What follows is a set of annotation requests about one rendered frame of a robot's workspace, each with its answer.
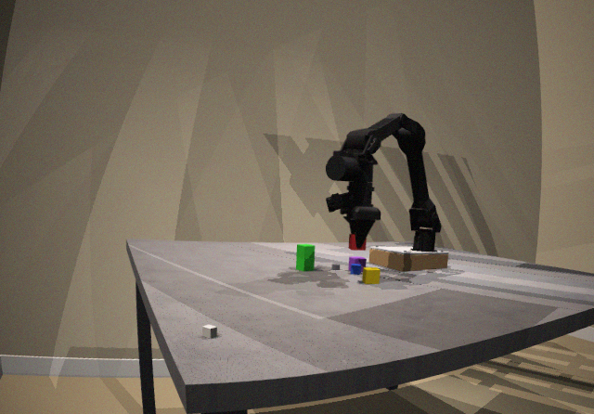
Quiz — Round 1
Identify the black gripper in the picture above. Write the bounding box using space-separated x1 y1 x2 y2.
341 182 381 248

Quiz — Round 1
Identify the small white cube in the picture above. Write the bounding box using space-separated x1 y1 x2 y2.
202 325 217 339

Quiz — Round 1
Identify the green block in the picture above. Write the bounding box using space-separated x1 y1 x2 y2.
296 257 315 271
296 245 316 259

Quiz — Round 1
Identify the red block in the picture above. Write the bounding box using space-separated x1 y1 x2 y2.
349 234 366 251

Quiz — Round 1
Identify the purple block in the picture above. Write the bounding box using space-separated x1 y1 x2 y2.
349 256 367 272

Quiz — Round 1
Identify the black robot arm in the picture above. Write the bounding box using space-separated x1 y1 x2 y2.
326 113 441 252

